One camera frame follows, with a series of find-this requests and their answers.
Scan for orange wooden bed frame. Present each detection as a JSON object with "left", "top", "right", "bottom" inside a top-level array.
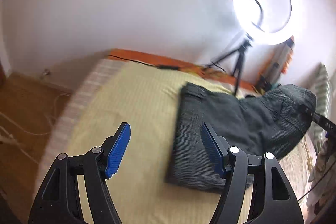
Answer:
[{"left": 107, "top": 48, "right": 258, "bottom": 92}]

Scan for black power cable with switch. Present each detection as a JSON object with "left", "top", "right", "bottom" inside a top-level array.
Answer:
[{"left": 107, "top": 54, "right": 227, "bottom": 74}]

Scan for silver folded tripod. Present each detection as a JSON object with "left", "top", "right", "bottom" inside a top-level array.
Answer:
[{"left": 258, "top": 39, "right": 295, "bottom": 89}]

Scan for black phone holder clamp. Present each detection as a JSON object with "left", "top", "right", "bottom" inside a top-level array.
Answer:
[{"left": 247, "top": 0, "right": 264, "bottom": 32}]

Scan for grey houndstooth pants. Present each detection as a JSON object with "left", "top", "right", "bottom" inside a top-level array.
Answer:
[{"left": 166, "top": 83, "right": 317, "bottom": 193}]

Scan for yellow striped bed sheet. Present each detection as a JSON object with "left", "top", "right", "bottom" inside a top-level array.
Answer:
[{"left": 63, "top": 61, "right": 316, "bottom": 224}]

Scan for black mini tripod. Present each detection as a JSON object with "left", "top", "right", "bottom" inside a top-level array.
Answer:
[{"left": 203, "top": 34, "right": 253, "bottom": 96}]

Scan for white ring light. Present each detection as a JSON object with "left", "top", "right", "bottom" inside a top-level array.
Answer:
[{"left": 233, "top": 0, "right": 298, "bottom": 47}]

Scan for green patterned white pillow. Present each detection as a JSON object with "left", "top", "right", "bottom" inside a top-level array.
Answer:
[{"left": 308, "top": 64, "right": 333, "bottom": 153}]

